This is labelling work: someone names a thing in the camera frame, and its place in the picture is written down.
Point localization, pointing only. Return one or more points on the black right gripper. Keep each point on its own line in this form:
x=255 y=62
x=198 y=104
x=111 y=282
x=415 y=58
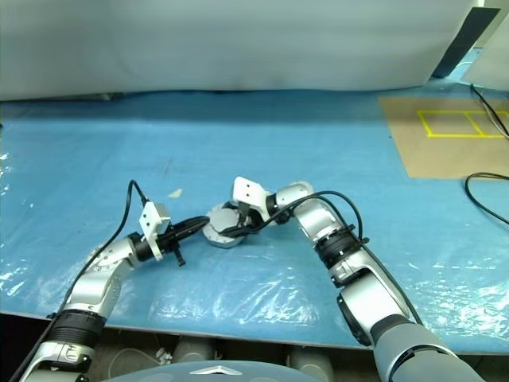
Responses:
x=258 y=221

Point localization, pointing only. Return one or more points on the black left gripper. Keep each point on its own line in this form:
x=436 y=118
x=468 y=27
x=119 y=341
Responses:
x=171 y=238

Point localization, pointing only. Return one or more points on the finned motor cap circuit board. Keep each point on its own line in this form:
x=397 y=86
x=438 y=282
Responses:
x=220 y=219

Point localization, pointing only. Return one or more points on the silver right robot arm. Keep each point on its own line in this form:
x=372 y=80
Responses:
x=314 y=215

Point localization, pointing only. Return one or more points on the small white tape scrap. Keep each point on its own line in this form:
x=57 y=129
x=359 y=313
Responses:
x=176 y=193

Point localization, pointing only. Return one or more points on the blue plastic table sheet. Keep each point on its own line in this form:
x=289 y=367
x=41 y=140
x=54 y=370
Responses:
x=278 y=139

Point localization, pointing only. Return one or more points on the grey rounded cylinder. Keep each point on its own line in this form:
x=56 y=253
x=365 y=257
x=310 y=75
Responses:
x=310 y=356
x=193 y=350

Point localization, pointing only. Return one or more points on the grey robot torso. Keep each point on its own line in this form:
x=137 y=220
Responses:
x=179 y=374

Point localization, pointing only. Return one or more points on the white backdrop cloth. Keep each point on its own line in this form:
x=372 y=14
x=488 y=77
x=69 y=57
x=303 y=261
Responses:
x=238 y=44

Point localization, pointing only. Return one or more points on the brown cardboard sheet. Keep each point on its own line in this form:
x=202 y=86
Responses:
x=437 y=159

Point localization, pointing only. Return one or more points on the white side panel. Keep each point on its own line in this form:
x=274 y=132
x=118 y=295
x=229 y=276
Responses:
x=491 y=67

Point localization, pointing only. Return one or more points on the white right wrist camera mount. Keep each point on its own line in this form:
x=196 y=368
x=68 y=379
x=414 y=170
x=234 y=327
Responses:
x=248 y=193

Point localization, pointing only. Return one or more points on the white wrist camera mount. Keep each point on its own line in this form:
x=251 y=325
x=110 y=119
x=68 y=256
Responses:
x=248 y=193
x=153 y=223

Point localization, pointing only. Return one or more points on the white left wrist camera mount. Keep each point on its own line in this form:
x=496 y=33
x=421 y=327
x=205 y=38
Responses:
x=153 y=223

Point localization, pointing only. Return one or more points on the dark upright post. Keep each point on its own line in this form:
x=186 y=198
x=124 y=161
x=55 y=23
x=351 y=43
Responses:
x=465 y=40

